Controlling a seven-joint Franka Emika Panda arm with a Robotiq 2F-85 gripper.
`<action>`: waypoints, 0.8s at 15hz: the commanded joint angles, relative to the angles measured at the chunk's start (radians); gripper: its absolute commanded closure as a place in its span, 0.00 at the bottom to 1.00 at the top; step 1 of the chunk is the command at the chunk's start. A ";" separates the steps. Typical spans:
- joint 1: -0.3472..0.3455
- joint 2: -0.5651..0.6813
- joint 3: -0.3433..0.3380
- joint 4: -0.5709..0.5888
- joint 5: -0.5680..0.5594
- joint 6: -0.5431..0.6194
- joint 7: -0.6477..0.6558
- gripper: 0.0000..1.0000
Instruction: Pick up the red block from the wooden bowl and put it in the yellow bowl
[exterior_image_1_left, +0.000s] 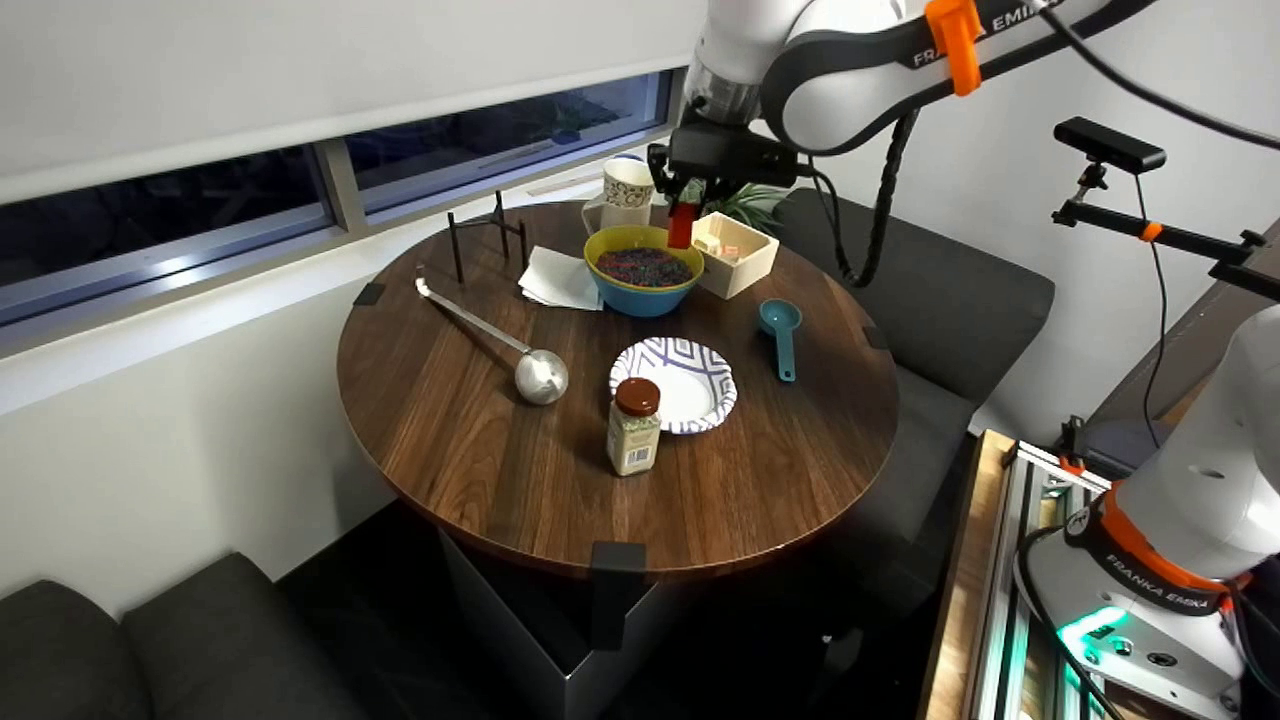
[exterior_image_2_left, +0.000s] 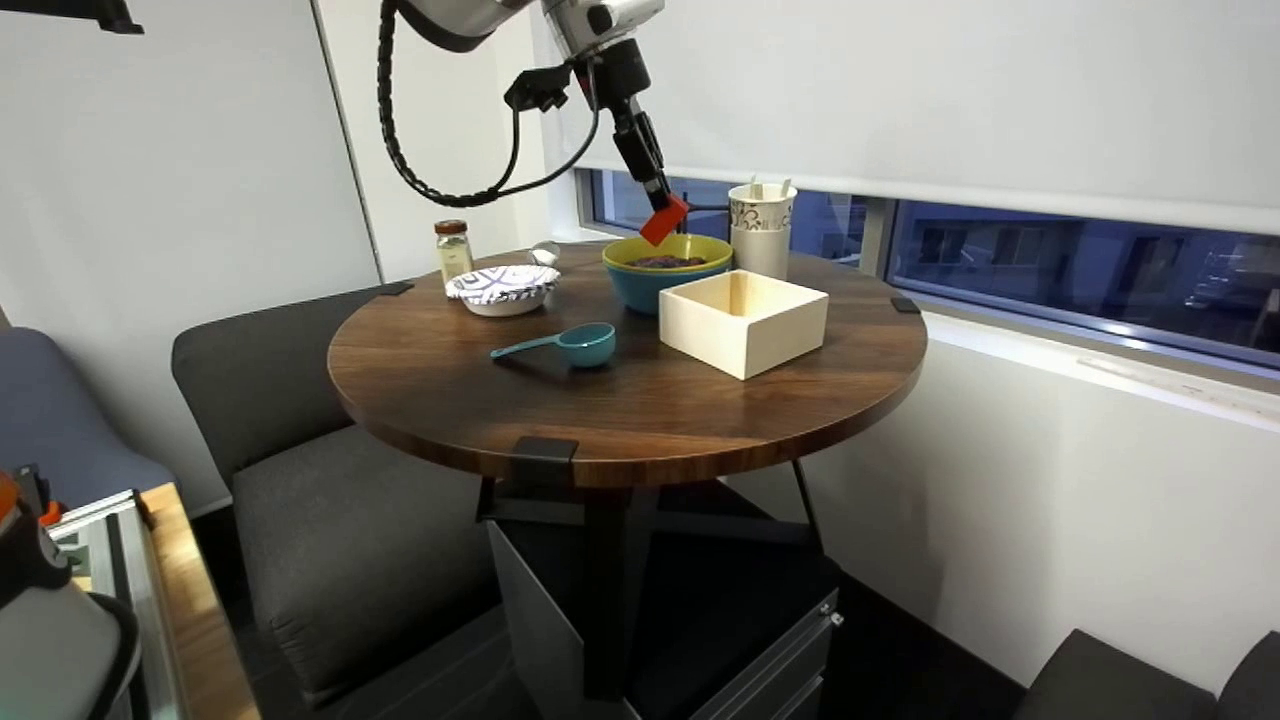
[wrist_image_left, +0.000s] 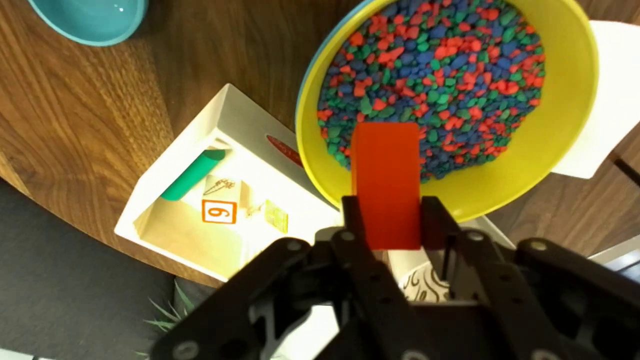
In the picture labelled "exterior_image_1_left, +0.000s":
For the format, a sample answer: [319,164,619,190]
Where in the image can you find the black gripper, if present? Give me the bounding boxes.
[647,122,806,221]

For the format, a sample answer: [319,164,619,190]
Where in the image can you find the red rectangular block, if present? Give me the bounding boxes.
[665,195,701,253]

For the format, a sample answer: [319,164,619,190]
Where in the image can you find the yellow bowl with blue outside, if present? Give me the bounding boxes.
[580,221,709,324]

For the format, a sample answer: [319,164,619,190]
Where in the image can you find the white patterned mug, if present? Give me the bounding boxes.
[578,156,659,242]

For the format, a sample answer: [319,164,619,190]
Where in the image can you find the colourful gravel pebbles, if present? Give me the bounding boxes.
[597,245,698,288]

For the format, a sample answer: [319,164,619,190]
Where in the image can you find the light wooden box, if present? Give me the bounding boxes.
[690,209,785,305]

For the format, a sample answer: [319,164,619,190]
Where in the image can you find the teal plastic measuring scoop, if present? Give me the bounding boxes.
[756,296,807,388]

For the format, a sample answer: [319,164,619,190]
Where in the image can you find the white paper napkin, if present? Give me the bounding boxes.
[514,242,608,316]

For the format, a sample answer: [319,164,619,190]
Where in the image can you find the white paper plate blue pattern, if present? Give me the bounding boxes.
[605,334,742,441]

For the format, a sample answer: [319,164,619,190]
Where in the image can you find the steel ladle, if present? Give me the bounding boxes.
[411,273,572,407]

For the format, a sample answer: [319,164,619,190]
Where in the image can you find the black metal rack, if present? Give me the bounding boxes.
[439,190,533,288]

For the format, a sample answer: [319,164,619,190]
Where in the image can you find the spice bottle with brown cap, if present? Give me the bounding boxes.
[605,374,670,480]

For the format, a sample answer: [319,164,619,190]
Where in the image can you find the grey sofa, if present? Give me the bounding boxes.
[0,548,353,720]
[763,186,1059,565]

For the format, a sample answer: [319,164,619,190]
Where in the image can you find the black table base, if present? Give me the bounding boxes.
[436,524,698,720]

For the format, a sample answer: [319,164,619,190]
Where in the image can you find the light wooden board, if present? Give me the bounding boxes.
[918,429,1025,720]

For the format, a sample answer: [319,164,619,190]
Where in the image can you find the black cable loop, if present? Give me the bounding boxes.
[806,114,927,293]

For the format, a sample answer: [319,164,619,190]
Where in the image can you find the orange cable clamp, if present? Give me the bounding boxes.
[925,0,989,99]

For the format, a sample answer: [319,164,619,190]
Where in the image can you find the black camera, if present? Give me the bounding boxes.
[1053,114,1173,177]

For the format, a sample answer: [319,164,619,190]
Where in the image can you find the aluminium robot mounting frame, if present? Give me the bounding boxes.
[983,432,1280,720]

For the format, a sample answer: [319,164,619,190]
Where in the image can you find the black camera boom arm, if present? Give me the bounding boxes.
[1053,156,1280,305]

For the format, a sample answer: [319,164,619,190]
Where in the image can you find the window with white frame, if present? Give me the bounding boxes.
[0,60,698,337]

